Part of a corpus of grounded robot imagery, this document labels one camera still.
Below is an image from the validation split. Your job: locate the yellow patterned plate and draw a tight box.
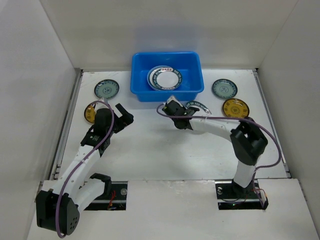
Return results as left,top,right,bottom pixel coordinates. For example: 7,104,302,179
222,98,250,118
83,103,96,124

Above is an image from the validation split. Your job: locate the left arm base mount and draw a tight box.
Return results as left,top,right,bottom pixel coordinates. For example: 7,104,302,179
85,173,128,211

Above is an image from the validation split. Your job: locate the blue plastic bin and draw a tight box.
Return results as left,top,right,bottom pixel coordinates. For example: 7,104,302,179
130,51,205,102

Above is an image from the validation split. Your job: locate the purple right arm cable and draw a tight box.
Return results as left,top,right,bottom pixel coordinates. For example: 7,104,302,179
156,103,282,208

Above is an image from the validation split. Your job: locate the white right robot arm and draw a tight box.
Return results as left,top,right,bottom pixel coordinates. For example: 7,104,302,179
162,99,268,198

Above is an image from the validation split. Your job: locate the celadon blue pattern plate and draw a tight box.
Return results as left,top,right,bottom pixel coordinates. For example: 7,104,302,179
94,79,120,99
211,78,238,100

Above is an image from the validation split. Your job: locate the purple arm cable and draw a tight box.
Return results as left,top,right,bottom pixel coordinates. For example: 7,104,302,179
156,103,282,208
55,99,116,238

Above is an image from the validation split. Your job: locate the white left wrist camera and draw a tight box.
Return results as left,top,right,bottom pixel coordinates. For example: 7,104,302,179
91,99,109,112

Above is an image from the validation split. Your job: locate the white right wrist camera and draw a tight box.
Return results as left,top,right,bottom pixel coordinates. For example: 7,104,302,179
166,95,184,107

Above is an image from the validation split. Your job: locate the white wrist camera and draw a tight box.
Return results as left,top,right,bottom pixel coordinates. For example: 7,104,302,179
166,95,184,107
91,99,109,112

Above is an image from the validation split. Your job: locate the celadon blue pattern plate right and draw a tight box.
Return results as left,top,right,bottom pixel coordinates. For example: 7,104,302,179
211,78,238,100

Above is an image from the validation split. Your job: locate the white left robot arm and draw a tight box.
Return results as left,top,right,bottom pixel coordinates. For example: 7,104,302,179
35,100,134,239

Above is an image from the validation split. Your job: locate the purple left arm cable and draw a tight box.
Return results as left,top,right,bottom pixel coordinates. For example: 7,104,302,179
55,99,116,238

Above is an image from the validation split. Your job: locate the celadon blue pattern plate left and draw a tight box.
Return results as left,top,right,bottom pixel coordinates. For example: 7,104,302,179
94,79,120,99

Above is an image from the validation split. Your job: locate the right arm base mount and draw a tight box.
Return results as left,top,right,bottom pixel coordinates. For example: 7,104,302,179
215,180,269,211

